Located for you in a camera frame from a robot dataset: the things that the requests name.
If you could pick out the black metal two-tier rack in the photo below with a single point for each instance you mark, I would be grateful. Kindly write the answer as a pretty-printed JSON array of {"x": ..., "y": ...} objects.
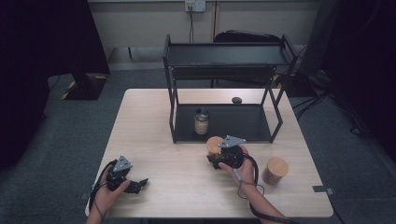
[{"x": 222, "y": 123}]

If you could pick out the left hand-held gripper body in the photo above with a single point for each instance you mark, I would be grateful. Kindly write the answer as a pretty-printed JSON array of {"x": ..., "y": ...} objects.
[{"x": 116, "y": 179}]

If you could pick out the grey tape strip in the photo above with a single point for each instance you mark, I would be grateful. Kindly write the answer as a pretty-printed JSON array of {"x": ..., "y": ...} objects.
[
  {"x": 322, "y": 188},
  {"x": 83, "y": 196}
]

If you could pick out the person's right hand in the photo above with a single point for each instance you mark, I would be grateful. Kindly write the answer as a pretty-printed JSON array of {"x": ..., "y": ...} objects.
[{"x": 246, "y": 174}]

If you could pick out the black chair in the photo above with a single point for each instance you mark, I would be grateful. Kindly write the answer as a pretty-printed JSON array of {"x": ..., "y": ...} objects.
[{"x": 246, "y": 36}]

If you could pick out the glass jar with metal lid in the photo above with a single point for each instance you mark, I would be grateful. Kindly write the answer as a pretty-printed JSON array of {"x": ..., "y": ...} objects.
[{"x": 201, "y": 123}]

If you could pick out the black stand base yellow tape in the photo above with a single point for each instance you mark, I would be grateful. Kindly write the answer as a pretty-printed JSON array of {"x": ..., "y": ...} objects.
[
  {"x": 85, "y": 88},
  {"x": 297, "y": 85}
]

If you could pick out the grey upright panel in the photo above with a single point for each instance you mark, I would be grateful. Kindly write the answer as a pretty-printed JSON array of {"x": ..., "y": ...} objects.
[{"x": 319, "y": 37}]

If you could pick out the dark-filled jar with wooden lid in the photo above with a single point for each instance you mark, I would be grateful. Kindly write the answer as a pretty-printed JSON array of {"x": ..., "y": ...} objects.
[{"x": 275, "y": 171}]

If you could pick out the person's left hand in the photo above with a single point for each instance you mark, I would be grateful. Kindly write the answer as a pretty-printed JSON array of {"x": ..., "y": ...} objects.
[{"x": 109, "y": 199}]

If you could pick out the black curtain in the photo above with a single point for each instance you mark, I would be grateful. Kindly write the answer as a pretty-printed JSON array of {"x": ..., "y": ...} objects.
[
  {"x": 37, "y": 62},
  {"x": 364, "y": 62}
]

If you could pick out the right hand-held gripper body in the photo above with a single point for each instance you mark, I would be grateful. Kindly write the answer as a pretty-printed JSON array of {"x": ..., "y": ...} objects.
[{"x": 232, "y": 155}]

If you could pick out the white wall socket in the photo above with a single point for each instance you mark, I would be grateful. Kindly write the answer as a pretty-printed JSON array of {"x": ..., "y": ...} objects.
[{"x": 195, "y": 5}]

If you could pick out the pale-filled jar with wooden lid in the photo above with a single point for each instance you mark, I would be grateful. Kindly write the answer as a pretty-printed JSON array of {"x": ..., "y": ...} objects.
[{"x": 213, "y": 145}]

